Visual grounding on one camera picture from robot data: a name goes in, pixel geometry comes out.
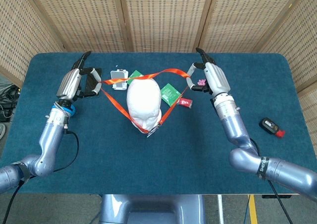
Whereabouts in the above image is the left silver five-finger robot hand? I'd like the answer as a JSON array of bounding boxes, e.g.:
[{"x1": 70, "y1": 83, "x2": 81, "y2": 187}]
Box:
[{"x1": 56, "y1": 51, "x2": 103, "y2": 103}]

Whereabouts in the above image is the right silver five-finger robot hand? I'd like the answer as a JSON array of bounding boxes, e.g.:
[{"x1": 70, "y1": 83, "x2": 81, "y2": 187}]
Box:
[{"x1": 187, "y1": 47, "x2": 231, "y2": 98}]

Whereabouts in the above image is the orange lanyard strap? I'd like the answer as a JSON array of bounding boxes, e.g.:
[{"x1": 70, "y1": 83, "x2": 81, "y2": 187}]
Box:
[{"x1": 100, "y1": 68, "x2": 191, "y2": 138}]

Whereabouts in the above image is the white mannequin head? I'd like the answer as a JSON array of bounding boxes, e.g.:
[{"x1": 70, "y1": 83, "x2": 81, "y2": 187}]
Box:
[{"x1": 126, "y1": 78, "x2": 163, "y2": 135}]

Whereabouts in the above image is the black smartphone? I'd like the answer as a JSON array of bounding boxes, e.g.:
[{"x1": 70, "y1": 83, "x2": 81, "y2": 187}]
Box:
[{"x1": 83, "y1": 68, "x2": 103, "y2": 98}]

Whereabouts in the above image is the red snack packet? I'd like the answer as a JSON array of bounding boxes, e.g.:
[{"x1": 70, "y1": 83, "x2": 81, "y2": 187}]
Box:
[{"x1": 178, "y1": 97, "x2": 193, "y2": 109}]

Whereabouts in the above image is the white small box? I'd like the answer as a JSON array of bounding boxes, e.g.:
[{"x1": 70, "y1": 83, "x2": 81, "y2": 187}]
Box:
[{"x1": 110, "y1": 68, "x2": 129, "y2": 91}]

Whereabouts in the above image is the green foil packet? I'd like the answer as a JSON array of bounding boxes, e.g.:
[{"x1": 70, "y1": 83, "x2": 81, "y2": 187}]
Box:
[
  {"x1": 160, "y1": 83, "x2": 183, "y2": 108},
  {"x1": 126, "y1": 69, "x2": 144, "y2": 84}
]

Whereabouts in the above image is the black device with red cap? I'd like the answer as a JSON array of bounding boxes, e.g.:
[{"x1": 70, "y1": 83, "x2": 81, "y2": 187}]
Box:
[{"x1": 259, "y1": 117, "x2": 286, "y2": 138}]

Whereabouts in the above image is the blue felt table mat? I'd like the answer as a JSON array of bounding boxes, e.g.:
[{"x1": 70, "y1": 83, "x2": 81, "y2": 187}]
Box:
[{"x1": 0, "y1": 52, "x2": 317, "y2": 195}]

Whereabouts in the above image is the woven bamboo folding screen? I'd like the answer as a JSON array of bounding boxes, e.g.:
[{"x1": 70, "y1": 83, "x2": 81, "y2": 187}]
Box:
[{"x1": 0, "y1": 0, "x2": 317, "y2": 148}]

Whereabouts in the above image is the white table leg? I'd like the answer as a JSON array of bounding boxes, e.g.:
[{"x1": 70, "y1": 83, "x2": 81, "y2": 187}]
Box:
[{"x1": 217, "y1": 194, "x2": 225, "y2": 224}]

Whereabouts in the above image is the blue-grey robot torso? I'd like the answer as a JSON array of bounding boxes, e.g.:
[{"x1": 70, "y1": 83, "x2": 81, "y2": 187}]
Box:
[{"x1": 99, "y1": 193, "x2": 206, "y2": 224}]

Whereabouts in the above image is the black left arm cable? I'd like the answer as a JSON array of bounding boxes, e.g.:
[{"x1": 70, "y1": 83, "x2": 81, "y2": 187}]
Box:
[{"x1": 0, "y1": 129, "x2": 80, "y2": 224}]

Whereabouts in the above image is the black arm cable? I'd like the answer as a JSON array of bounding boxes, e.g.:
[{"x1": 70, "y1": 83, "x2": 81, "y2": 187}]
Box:
[
  {"x1": 250, "y1": 137, "x2": 294, "y2": 224},
  {"x1": 0, "y1": 129, "x2": 80, "y2": 224}
]

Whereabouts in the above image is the tangle of floor cables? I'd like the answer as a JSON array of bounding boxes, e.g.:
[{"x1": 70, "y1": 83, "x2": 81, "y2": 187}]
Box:
[{"x1": 0, "y1": 84, "x2": 22, "y2": 122}]

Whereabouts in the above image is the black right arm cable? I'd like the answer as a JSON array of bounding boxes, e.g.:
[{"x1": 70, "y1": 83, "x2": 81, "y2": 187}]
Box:
[{"x1": 250, "y1": 137, "x2": 294, "y2": 224}]

